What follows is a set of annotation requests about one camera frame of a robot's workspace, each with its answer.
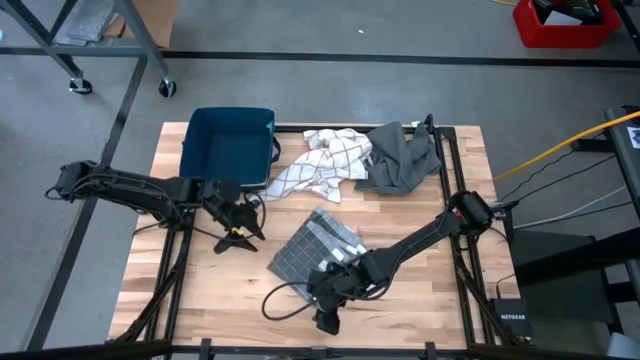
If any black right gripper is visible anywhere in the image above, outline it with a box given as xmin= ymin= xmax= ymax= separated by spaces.
xmin=307 ymin=254 xmax=374 ymax=336

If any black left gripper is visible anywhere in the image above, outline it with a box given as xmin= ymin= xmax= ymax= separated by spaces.
xmin=202 ymin=178 xmax=266 ymax=255

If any dark grey white-grid towel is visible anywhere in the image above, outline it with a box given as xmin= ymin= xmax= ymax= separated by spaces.
xmin=267 ymin=208 xmax=369 ymax=301

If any white red-checked towel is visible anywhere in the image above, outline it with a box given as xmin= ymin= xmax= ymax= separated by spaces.
xmin=259 ymin=127 xmax=375 ymax=204

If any plain grey towel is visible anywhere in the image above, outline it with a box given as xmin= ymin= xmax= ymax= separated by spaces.
xmin=353 ymin=121 xmax=444 ymax=197

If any navy blue fabric bin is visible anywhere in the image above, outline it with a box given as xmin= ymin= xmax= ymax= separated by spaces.
xmin=178 ymin=106 xmax=281 ymax=191

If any grey metal cart with casters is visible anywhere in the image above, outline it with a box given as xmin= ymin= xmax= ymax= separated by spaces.
xmin=0 ymin=0 xmax=177 ymax=99

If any brown cardboard box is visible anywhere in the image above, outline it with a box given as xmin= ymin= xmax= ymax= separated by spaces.
xmin=104 ymin=0 xmax=181 ymax=49

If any black equipment stand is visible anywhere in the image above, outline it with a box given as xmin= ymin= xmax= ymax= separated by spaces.
xmin=509 ymin=104 xmax=640 ymax=351

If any silver padded bag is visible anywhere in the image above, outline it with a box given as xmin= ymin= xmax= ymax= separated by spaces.
xmin=64 ymin=0 xmax=120 ymax=44

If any red plastic crate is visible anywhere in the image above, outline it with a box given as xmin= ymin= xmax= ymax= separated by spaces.
xmin=512 ymin=0 xmax=624 ymax=50

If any black electronic device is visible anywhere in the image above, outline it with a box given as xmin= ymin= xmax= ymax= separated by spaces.
xmin=532 ymin=0 xmax=604 ymax=26

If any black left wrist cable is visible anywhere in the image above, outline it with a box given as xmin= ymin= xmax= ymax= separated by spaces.
xmin=192 ymin=192 xmax=266 ymax=245

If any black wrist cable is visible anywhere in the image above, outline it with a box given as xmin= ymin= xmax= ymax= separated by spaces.
xmin=192 ymin=192 xmax=266 ymax=245
xmin=261 ymin=281 xmax=321 ymax=321

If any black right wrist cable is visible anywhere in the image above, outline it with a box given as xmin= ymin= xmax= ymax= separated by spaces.
xmin=261 ymin=281 xmax=321 ymax=321

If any black aluminium table frame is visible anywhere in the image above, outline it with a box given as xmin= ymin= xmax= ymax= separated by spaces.
xmin=107 ymin=113 xmax=531 ymax=360

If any black Netgear network switch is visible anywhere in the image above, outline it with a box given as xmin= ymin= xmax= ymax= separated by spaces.
xmin=489 ymin=298 xmax=534 ymax=344

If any grey floor cable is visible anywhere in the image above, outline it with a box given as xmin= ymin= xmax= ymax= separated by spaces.
xmin=512 ymin=185 xmax=629 ymax=231

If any black floor cable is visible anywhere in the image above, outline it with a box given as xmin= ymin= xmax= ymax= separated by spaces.
xmin=499 ymin=149 xmax=620 ymax=204

